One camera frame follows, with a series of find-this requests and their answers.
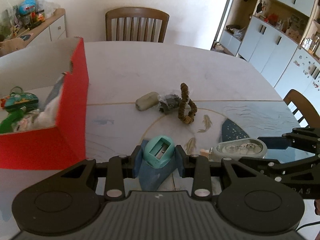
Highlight teal pencil sharpener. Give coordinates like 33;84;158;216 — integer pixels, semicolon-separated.
143;135;175;169

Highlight grey correction tape dispenser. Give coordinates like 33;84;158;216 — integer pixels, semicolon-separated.
200;138;267;162

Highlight brown braided rope loop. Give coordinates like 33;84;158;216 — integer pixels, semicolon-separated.
177;82;198;125

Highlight dark items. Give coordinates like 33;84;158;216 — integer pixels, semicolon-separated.
158;94;181;114

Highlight grey-green eraser block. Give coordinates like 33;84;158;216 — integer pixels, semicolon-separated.
136;92;159;111

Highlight grey foil packet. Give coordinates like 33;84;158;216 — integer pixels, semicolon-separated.
42;72;67;110

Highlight red cardboard box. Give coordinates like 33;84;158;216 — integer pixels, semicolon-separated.
1;37;89;170

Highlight teal dinosaur pouch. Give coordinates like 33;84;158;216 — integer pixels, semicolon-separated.
1;86;39;113

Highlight wooden slat chair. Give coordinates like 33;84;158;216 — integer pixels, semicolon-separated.
105;7;170;43

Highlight green fluffy toy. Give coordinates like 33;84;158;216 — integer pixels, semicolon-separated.
0;107;26;134

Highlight white sideboard with wood top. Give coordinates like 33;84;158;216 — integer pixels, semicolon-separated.
1;8;67;56

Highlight white wall cabinet unit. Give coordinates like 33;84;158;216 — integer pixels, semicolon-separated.
214;0;319;108

